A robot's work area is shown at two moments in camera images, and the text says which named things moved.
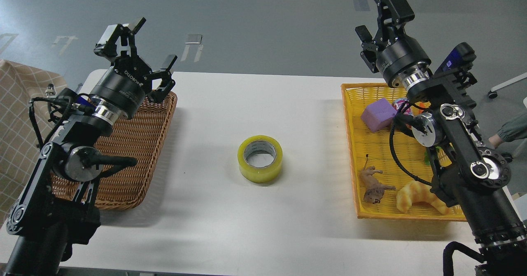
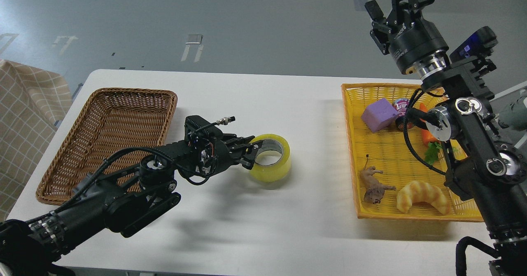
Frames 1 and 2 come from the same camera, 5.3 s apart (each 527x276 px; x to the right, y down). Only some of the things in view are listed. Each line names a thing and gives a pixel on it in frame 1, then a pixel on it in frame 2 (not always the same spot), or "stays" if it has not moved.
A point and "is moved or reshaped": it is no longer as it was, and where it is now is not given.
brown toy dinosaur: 375,190 stays
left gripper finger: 156,95 -> 248,161
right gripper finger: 370,47 -> 381,26
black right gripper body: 403,63 -> 416,40
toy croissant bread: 412,192 stays
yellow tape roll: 260,158 is moved or reshaped
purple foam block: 379,115 stays
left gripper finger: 106,45 -> 243,141
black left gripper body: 123,86 -> 218,155
